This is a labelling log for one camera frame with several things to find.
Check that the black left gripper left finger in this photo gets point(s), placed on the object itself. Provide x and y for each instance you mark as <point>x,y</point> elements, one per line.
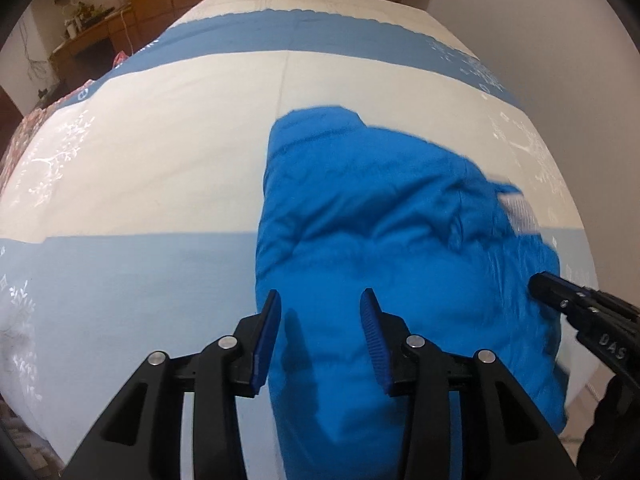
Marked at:
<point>232,366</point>

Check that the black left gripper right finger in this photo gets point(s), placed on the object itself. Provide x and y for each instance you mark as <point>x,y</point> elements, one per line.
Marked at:
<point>408,366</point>

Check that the blue padded jacket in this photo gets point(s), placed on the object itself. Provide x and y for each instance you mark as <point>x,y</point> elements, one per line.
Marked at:
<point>350,207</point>

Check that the blue and white striped bedsheet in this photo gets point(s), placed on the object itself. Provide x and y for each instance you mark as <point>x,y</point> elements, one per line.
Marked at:
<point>130,222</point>

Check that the pink floral quilt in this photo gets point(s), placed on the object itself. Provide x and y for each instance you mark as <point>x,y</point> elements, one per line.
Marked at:
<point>27,129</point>

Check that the wooden desk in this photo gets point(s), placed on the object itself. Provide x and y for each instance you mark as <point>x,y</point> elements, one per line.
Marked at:
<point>91,54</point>

